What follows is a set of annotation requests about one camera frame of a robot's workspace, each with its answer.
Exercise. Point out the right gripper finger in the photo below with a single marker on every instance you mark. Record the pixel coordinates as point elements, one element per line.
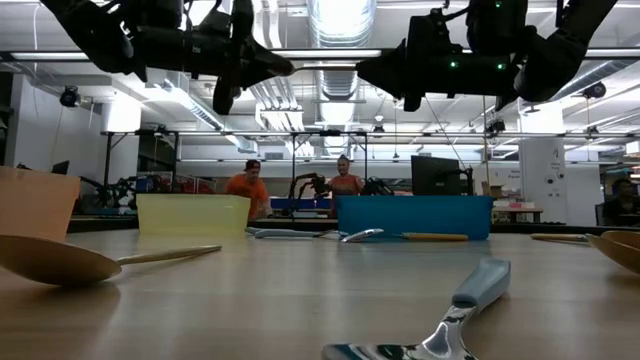
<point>390,65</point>
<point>400,87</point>

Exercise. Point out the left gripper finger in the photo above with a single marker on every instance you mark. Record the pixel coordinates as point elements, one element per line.
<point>240,80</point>
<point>245,30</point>

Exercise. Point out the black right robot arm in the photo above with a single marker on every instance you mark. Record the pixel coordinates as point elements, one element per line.
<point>550,65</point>

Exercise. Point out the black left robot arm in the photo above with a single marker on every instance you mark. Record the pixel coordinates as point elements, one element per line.
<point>90,30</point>

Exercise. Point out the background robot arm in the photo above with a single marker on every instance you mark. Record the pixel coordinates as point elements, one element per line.
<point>307,182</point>
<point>377,186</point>
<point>122,195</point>
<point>92,187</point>

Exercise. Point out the black computer monitor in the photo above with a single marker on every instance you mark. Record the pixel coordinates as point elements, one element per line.
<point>435,175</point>

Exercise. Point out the person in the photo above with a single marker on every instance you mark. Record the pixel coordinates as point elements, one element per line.
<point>247,190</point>
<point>622,202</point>
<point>345,185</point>

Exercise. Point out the red bin shelf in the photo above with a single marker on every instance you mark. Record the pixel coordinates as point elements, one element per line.
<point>195,185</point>

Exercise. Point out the cardboard box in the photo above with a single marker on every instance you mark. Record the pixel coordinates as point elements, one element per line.
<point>492,190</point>

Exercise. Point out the blue plastic bin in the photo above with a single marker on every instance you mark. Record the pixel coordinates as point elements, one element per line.
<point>415,215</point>

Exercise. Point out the blue background bin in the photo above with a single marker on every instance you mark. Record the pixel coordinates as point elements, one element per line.
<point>300,204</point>

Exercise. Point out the yellow plastic bin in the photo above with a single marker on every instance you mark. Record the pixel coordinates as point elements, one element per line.
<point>192,214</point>

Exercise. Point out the background table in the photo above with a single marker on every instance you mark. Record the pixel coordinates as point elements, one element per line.
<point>517,212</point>

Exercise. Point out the small dark monitor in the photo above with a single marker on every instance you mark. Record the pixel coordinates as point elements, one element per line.
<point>61,167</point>

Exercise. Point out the storage shelf with bins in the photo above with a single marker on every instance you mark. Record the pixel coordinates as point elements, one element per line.
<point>615,172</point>

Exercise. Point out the wooden spoon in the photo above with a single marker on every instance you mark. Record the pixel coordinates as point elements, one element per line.
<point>620,257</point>
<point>625,236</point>
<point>50,260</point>
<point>557,237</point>

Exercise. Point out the orange plastic bin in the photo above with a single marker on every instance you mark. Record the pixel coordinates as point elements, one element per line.
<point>35,205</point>

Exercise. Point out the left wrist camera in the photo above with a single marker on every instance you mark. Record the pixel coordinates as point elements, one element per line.
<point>215,22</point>

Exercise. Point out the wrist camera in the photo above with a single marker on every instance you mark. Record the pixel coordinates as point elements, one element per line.
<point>215,22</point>
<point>432,32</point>

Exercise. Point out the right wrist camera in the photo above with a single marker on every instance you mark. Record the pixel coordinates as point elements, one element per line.
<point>432,32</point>

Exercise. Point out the silver ceiling duct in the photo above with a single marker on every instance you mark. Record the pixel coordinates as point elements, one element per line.
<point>340,85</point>

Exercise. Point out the black table edge rail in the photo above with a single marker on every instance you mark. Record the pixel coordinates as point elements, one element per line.
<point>510,228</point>

